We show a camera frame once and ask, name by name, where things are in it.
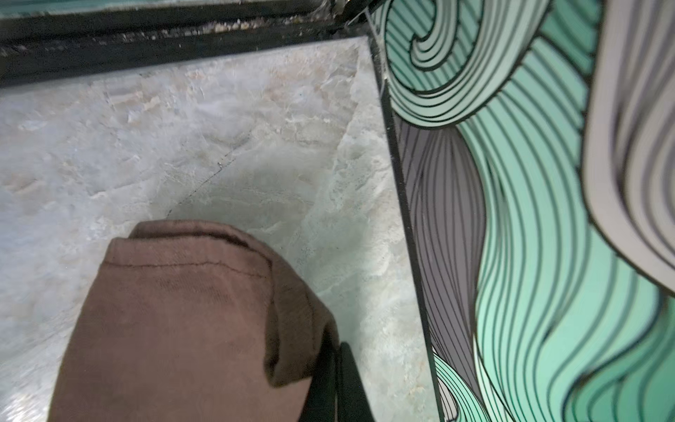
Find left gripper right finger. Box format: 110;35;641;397
337;342;374;422

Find brown trousers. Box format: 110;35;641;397
49;220;339;421

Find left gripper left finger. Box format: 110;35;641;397
299;342;337;422

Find black side floor rail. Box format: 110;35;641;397
1;0;378;88

